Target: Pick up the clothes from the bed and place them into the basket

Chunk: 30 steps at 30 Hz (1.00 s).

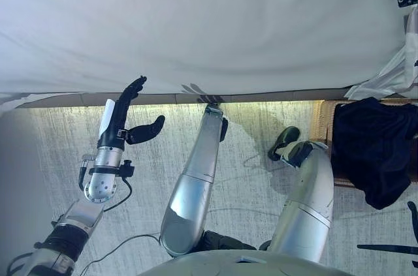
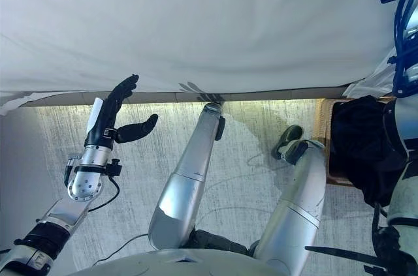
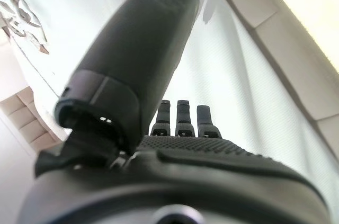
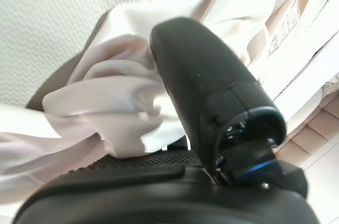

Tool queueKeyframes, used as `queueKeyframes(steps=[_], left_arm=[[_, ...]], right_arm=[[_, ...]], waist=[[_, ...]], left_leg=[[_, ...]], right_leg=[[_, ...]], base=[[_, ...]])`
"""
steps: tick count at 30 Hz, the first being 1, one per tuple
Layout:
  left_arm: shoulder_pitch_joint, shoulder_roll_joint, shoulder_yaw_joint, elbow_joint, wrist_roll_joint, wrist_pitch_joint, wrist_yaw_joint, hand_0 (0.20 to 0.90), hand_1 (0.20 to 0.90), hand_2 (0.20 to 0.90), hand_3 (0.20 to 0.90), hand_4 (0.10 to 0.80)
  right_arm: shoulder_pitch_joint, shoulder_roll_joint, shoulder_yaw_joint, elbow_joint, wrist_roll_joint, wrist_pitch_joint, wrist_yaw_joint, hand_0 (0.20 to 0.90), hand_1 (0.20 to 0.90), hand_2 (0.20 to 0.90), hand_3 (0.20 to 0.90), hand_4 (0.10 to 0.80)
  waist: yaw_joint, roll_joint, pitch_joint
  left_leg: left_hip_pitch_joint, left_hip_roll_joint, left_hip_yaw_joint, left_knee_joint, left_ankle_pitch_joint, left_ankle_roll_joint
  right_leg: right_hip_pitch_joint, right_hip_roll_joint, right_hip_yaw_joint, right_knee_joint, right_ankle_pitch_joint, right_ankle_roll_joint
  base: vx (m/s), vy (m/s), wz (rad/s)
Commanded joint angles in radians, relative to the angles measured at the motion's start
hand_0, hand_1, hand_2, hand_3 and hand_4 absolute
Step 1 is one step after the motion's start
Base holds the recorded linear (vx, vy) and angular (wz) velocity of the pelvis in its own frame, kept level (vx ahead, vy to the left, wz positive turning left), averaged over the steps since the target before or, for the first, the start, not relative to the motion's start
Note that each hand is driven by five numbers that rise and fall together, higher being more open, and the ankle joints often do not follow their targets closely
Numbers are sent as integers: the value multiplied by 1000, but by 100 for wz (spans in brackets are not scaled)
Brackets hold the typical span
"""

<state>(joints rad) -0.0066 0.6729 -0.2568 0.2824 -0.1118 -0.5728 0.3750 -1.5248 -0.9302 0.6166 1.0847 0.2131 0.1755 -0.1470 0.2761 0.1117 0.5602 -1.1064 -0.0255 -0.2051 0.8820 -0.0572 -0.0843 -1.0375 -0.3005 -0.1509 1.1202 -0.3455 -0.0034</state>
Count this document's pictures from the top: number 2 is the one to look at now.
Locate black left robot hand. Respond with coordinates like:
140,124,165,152
84,73,159,150

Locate beige garment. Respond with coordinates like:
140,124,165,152
341,0,398,97

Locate black garment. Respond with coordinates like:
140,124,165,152
331,95,409,207

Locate bed with grey bedspread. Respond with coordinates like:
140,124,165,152
0,0,398,117

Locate brown wicker basket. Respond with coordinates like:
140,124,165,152
315,99,393,187

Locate silver left robot leg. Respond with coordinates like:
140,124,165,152
148,101,227,251

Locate silver robot leg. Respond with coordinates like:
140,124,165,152
254,138,327,269
148,101,227,251

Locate grey textured area rug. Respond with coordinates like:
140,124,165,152
31,99,393,276

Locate green right robot foot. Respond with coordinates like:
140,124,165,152
272,125,304,161

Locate silver right robot leg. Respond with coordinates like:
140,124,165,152
254,138,327,269

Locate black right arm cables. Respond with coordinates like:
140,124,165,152
387,0,418,97

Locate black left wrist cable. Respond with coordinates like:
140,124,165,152
65,157,123,213

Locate black cable tie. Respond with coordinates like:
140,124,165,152
304,202,381,262

